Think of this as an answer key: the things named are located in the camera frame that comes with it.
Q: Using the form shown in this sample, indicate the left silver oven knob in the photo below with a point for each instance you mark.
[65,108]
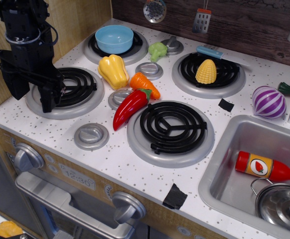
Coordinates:
[27,158]

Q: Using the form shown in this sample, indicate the yellow object bottom left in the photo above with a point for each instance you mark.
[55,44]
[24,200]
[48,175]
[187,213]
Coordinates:
[9,229]

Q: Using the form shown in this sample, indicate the front right black burner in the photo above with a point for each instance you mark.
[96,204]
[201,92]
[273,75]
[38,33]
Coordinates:
[170,134]

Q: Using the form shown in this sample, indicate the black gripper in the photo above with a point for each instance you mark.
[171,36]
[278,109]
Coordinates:
[32,63]

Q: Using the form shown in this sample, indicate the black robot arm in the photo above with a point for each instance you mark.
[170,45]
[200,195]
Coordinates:
[25,22]

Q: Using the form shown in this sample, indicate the back left black burner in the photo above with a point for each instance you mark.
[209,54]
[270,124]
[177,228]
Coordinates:
[137,51]

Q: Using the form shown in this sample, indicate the black tape piece small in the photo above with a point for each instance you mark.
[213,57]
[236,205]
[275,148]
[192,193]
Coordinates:
[225,105]

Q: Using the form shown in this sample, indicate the purple striped toy onion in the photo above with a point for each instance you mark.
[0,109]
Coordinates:
[268,102]

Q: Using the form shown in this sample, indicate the silver stove knob upper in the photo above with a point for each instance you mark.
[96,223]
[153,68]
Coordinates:
[151,70]

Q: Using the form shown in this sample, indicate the front left black burner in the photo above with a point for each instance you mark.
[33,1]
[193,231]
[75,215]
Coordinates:
[84,91]

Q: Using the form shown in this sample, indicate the yellow toy corn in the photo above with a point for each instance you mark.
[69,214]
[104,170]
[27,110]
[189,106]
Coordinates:
[207,72]

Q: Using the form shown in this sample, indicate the hanging silver strainer ladle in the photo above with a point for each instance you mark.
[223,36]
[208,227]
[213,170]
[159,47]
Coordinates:
[154,10]

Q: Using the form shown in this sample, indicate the silver stove knob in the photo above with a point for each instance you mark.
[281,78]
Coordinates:
[117,97]
[174,47]
[151,70]
[91,136]

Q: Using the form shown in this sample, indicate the silver sink basin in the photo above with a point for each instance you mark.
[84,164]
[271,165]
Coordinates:
[228,191]

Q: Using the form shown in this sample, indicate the right silver oven knob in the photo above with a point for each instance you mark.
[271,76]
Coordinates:
[127,207]

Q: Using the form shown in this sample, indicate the yellow toy bell pepper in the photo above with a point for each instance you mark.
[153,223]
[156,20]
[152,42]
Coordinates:
[112,69]

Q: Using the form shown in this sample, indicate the silver stove knob front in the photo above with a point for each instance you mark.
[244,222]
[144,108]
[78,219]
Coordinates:
[91,136]

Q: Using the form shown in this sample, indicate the oven clock display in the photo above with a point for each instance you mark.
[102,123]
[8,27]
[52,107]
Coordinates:
[77,176]

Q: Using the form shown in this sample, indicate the back right black burner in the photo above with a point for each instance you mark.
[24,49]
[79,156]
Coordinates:
[229,81]

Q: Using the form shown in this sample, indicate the red toy chili pepper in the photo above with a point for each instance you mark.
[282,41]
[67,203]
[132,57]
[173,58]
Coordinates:
[132,103]

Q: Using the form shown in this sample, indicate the silver stove knob middle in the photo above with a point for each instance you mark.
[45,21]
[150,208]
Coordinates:
[117,97]

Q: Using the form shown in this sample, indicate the steel pot with lid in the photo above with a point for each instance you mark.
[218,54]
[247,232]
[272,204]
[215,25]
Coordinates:
[272,203]

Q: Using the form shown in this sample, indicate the black tape piece front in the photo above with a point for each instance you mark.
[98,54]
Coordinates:
[175,198]

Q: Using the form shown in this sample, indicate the blue handled toy knife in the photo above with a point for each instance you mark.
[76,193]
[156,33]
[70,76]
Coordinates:
[220,55]

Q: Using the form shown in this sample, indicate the light blue bowl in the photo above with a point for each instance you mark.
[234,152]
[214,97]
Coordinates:
[114,39]

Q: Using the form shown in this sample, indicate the green toy broccoli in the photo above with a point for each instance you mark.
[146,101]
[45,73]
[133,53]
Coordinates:
[157,50]

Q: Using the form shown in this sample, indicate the silver oven door handle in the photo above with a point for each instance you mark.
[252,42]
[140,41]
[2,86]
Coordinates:
[59,215]

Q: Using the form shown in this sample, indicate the silver oven knob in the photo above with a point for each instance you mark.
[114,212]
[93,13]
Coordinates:
[127,207]
[27,158]

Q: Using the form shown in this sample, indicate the black burner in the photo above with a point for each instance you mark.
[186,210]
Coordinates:
[170,134]
[137,51]
[84,91]
[229,81]

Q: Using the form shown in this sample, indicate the silver stove knob back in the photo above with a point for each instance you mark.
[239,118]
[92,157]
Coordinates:
[174,47]

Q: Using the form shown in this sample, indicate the orange toy carrot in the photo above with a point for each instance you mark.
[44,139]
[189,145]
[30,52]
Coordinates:
[140,81]

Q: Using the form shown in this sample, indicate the red toy ketchup bottle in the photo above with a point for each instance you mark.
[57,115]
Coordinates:
[263,167]

